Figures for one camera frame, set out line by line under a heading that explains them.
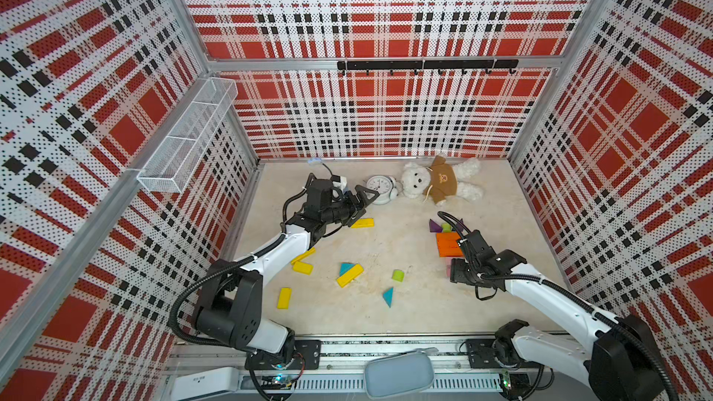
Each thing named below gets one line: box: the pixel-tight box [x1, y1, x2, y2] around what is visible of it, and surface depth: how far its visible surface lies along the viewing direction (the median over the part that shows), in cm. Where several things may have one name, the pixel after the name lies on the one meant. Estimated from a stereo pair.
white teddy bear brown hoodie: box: [401, 153, 484, 207], surface depth 107 cm
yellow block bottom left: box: [276, 287, 293, 311], surface depth 86 cm
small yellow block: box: [292, 261, 314, 276], surface depth 92 cm
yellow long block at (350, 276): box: [336, 263, 365, 288], surface depth 90 cm
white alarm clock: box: [365, 174, 399, 206], surface depth 110 cm
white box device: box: [170, 366, 240, 401], surface depth 65 cm
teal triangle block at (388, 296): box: [382, 286, 395, 309], surface depth 86 cm
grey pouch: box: [363, 347, 440, 400], surface depth 70 cm
